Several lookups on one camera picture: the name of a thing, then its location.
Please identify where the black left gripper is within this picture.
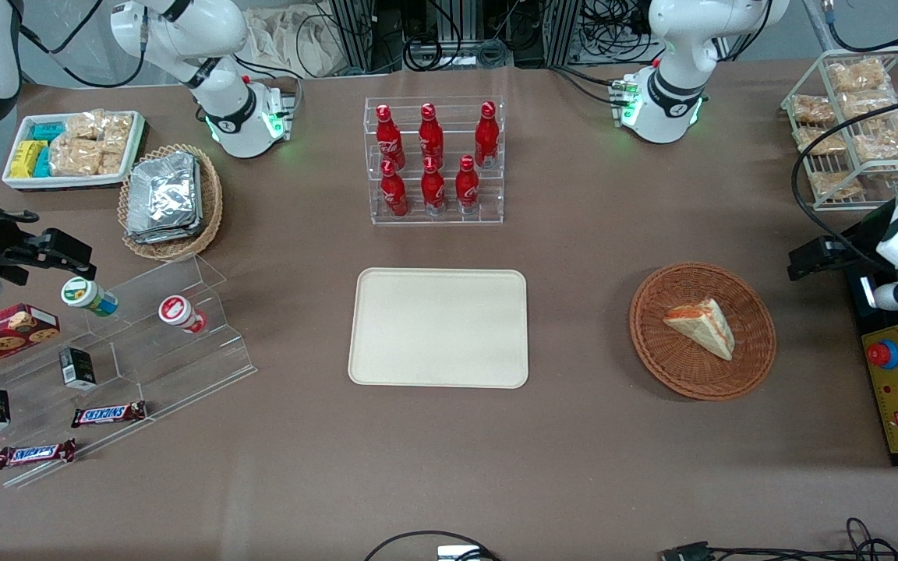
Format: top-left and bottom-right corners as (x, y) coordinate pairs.
(788, 209), (898, 281)

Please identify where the triangle sandwich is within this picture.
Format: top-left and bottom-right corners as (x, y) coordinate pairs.
(663, 298), (735, 362)

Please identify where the white rectangular snack tray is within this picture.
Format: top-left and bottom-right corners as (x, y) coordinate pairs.
(2, 110), (147, 192)

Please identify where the light oval wicker basket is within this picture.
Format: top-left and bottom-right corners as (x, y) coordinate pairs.
(118, 143), (224, 262)

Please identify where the brown round wicker basket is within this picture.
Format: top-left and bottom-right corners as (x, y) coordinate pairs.
(628, 261), (777, 402)

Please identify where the beige plastic tray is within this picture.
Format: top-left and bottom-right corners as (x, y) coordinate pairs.
(348, 267), (529, 389)

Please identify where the green cap yogurt bottle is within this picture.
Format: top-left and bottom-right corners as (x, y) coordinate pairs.
(60, 277), (119, 318)

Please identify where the brown cracker bag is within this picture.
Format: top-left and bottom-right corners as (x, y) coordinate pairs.
(795, 126), (849, 156)
(790, 94), (837, 125)
(853, 117), (898, 164)
(839, 90), (898, 119)
(809, 171), (864, 200)
(826, 58), (892, 95)

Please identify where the red cookie box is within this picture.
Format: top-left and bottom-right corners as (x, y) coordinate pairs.
(0, 303), (61, 381)

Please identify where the yellow snack pack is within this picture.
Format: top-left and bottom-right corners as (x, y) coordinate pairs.
(9, 140), (47, 179)

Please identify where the silver foil pack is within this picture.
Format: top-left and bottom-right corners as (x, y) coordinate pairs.
(125, 222), (205, 245)
(128, 153), (200, 235)

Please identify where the red cap yogurt bottle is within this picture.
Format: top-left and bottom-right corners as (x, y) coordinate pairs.
(157, 295), (209, 335)

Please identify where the clear acrylic stepped display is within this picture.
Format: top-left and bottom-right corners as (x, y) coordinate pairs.
(0, 253), (257, 489)

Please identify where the black yellow emergency stop box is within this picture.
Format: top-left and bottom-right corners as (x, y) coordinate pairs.
(845, 263), (898, 469)

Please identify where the snickers chocolate bar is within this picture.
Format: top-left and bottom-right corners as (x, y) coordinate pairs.
(70, 400), (148, 429)
(0, 438), (78, 471)

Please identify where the clear acrylic bottle rack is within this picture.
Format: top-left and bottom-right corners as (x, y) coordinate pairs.
(363, 96), (506, 227)

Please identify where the red cola bottle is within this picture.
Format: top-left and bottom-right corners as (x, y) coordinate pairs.
(376, 104), (406, 171)
(421, 157), (447, 217)
(455, 155), (480, 215)
(419, 103), (445, 168)
(474, 101), (500, 169)
(380, 160), (409, 218)

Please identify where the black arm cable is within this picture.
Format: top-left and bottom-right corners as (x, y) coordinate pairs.
(790, 97), (898, 270)

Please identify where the white wire rack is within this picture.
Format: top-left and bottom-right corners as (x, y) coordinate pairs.
(780, 46), (898, 213)

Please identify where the black connector with cables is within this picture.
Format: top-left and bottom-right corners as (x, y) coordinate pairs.
(658, 517), (898, 561)

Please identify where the aluminium profile frame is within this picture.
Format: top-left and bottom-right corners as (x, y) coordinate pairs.
(544, 0), (584, 68)
(328, 0), (377, 76)

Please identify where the black looped cable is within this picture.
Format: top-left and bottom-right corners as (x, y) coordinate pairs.
(362, 530), (501, 561)

